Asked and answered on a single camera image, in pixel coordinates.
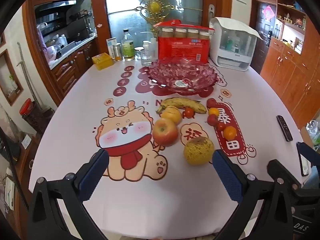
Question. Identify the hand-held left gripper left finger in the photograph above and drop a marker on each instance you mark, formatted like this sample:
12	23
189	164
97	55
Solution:
93	172

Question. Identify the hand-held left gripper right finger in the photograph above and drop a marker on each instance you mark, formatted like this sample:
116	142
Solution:
226	177

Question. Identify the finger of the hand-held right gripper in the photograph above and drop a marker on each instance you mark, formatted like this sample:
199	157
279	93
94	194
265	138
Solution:
310	152
276	170

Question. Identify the spotted yellow pear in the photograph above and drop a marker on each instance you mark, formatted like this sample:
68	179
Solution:
197	151

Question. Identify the small orange tangerine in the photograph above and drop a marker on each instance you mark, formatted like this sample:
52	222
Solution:
229	133
214	111

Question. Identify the small red fruit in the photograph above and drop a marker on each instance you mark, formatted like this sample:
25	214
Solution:
212	120
211	103
221	126

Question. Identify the red tomato with stem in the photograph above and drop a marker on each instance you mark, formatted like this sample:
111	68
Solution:
189	112

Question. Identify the red yellow apple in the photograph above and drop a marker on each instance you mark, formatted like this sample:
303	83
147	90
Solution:
163	132

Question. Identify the yellow orange with sticker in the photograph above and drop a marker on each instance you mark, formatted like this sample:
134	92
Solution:
172	115

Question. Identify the pink glass fruit bowl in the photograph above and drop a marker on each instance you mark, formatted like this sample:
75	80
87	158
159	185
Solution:
175	72

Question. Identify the black smartphone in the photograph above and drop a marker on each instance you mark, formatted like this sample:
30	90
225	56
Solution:
303	165

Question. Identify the clear plastic bag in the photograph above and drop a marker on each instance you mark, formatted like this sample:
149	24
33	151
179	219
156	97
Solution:
313	132

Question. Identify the black remote control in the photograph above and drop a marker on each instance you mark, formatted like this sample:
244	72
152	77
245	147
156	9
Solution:
284	128

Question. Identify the wooden sideboard cabinet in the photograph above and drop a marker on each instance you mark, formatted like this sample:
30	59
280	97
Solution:
290	80

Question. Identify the spotted yellow banana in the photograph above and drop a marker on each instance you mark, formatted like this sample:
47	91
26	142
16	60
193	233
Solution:
185	102

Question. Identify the wooden kitchen base cabinets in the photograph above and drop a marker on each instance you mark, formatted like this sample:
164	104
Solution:
72	67

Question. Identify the yellow box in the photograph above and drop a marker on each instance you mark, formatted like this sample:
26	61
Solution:
102	61

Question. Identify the metal can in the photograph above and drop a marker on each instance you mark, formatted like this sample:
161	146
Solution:
117	52

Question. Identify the clear drinking glass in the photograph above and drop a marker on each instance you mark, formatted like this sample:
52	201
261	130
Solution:
146	58

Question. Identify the dark entrance door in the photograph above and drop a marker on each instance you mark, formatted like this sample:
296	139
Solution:
261	35

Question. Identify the glass bottle green label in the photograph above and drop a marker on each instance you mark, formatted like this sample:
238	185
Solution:
128	48

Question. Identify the white carton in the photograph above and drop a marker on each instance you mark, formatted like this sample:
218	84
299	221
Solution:
111	42

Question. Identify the red gift box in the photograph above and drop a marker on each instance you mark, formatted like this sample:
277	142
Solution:
180	48

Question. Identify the small white pill bottle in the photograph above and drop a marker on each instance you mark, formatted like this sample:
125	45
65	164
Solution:
146	45

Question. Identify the beige jar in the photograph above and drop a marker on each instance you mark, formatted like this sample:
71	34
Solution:
193	33
167	33
205	34
180	33

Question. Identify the red paper door decoration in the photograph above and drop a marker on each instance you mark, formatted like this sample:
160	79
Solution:
268	13

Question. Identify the white storage box clear door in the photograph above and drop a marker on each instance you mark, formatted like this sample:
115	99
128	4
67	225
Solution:
220	30

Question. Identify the range hood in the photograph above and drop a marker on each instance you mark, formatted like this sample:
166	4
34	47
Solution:
55	7

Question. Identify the gold hanging ornament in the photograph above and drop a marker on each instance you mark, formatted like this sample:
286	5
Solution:
154	6

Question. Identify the frosted glass door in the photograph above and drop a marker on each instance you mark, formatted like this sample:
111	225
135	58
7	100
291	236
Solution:
185	0

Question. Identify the wooden picture frame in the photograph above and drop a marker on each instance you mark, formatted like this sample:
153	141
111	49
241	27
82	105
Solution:
3	62

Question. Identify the wooden wall shelf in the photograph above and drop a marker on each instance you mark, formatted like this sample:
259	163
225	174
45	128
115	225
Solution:
291	7

